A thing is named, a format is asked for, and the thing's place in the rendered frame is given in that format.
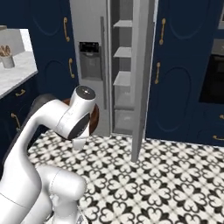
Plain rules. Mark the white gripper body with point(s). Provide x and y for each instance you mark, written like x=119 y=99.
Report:
x=79 y=144

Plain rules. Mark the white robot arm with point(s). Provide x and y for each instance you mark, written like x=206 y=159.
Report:
x=35 y=151

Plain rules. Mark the clear fridge drawer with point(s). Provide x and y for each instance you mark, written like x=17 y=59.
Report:
x=124 y=121
x=124 y=97

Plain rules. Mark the grey fridge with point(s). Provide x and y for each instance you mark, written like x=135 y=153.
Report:
x=122 y=96

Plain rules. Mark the grey fridge shelf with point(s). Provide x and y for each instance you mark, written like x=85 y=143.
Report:
x=124 y=23
x=124 y=52
x=123 y=79

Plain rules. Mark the grey open fridge door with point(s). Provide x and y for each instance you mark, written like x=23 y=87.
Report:
x=140 y=87

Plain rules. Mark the grey fridge door with dispenser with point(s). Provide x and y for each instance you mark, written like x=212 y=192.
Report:
x=89 y=17

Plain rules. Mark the navy cupboard door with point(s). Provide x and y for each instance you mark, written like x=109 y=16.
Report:
x=175 y=105
x=186 y=26
x=57 y=78
x=46 y=23
x=11 y=128

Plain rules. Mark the navy drawer front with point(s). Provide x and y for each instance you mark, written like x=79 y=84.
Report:
x=207 y=122
x=17 y=93

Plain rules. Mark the grey utensil pot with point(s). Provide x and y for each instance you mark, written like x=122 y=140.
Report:
x=8 y=62

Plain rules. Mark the wooden utensils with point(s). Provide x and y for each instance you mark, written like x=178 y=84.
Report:
x=5 y=50

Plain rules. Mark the black built-in oven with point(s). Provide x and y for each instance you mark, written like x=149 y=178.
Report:
x=214 y=78

